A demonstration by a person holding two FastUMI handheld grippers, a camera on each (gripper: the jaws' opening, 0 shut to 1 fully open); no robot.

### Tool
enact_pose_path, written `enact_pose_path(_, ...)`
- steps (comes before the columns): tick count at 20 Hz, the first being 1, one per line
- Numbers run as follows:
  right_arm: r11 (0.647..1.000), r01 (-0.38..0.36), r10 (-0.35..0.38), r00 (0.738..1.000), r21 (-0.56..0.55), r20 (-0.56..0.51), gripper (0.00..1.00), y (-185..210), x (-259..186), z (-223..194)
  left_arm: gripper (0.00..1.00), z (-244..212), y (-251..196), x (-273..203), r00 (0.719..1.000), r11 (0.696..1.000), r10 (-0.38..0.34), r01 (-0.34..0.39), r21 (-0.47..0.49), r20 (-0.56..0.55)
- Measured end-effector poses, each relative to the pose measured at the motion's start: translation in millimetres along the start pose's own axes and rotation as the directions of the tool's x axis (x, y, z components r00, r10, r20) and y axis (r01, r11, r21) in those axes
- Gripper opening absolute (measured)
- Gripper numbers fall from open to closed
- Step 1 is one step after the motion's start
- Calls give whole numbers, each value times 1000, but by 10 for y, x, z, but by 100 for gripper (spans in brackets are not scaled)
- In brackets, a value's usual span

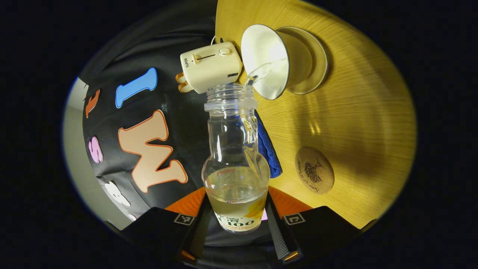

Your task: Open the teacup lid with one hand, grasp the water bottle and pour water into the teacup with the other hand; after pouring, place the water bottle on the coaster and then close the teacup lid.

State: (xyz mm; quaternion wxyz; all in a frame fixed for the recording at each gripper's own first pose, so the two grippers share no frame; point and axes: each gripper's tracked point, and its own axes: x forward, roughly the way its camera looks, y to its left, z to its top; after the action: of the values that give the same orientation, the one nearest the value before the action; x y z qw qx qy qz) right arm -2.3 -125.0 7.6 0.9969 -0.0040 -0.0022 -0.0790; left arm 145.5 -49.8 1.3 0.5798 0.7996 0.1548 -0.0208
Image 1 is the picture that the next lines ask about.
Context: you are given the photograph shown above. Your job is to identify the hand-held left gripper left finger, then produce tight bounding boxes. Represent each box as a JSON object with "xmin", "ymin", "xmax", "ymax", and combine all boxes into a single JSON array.
[{"xmin": 119, "ymin": 187, "xmax": 213, "ymax": 264}]

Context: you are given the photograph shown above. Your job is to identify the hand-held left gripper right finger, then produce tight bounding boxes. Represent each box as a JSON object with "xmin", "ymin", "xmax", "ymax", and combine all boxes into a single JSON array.
[{"xmin": 263, "ymin": 186, "xmax": 376, "ymax": 264}]

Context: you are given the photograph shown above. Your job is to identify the clear plastic water bottle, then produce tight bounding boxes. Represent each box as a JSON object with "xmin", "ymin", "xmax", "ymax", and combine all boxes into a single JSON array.
[{"xmin": 202, "ymin": 83, "xmax": 270, "ymax": 234}]

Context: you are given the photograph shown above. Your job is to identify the round cork coaster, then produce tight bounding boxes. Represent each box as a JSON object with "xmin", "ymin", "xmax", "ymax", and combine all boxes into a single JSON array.
[{"xmin": 295, "ymin": 146, "xmax": 335, "ymax": 194}]

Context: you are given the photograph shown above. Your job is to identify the cream ceramic teacup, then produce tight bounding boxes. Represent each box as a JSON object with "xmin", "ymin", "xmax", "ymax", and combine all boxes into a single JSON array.
[{"xmin": 241, "ymin": 24, "xmax": 314, "ymax": 100}]

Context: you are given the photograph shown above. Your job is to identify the blue folded towel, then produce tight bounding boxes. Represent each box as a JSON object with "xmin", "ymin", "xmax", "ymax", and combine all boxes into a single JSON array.
[{"xmin": 255, "ymin": 110, "xmax": 283, "ymax": 179}]

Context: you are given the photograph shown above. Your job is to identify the black backdrop cloth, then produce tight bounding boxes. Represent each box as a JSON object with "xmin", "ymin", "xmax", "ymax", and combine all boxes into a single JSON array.
[{"xmin": 77, "ymin": 6, "xmax": 279, "ymax": 258}]

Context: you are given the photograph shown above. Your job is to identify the cream toaster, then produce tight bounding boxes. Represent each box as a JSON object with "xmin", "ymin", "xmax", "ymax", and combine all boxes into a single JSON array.
[{"xmin": 180, "ymin": 41, "xmax": 243, "ymax": 94}]

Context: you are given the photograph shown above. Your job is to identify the cream ceramic saucer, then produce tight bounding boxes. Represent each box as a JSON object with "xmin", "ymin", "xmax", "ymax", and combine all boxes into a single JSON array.
[{"xmin": 276, "ymin": 26, "xmax": 329, "ymax": 95}]

